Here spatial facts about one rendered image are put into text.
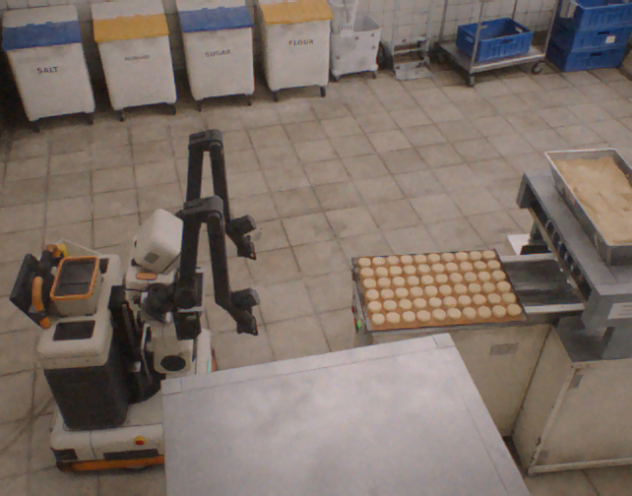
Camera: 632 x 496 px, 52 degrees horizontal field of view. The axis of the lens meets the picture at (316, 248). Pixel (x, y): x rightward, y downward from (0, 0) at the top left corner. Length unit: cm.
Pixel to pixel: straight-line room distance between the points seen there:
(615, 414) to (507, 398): 42
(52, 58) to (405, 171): 272
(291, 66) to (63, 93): 180
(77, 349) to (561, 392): 181
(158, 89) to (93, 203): 124
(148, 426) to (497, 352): 148
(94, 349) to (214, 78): 330
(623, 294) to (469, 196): 246
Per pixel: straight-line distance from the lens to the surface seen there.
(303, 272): 388
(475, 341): 256
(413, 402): 102
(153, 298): 237
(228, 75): 542
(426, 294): 249
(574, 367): 253
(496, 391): 285
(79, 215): 456
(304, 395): 102
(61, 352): 258
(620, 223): 240
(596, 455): 314
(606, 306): 232
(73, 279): 268
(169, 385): 105
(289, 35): 539
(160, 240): 237
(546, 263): 282
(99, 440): 295
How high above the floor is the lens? 264
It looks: 41 degrees down
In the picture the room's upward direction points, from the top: 1 degrees clockwise
